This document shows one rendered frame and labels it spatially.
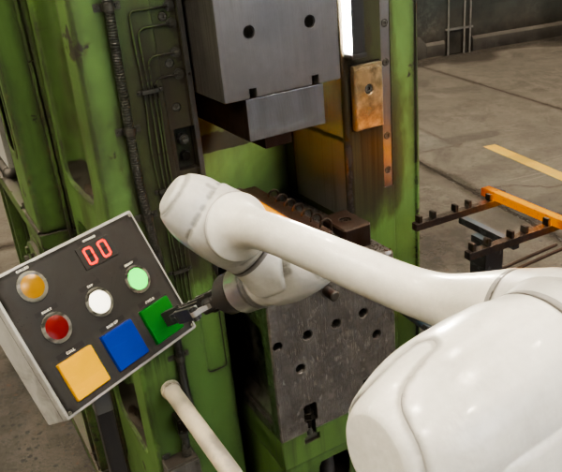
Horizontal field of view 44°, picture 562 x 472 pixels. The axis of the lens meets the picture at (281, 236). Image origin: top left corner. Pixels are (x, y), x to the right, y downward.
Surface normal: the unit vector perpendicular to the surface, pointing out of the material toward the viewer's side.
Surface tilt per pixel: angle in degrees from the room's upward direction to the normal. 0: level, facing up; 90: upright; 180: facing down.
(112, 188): 90
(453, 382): 26
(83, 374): 60
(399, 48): 90
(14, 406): 0
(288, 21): 90
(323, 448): 90
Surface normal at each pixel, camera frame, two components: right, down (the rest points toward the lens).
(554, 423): 0.55, 0.16
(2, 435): -0.09, -0.90
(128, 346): 0.66, -0.29
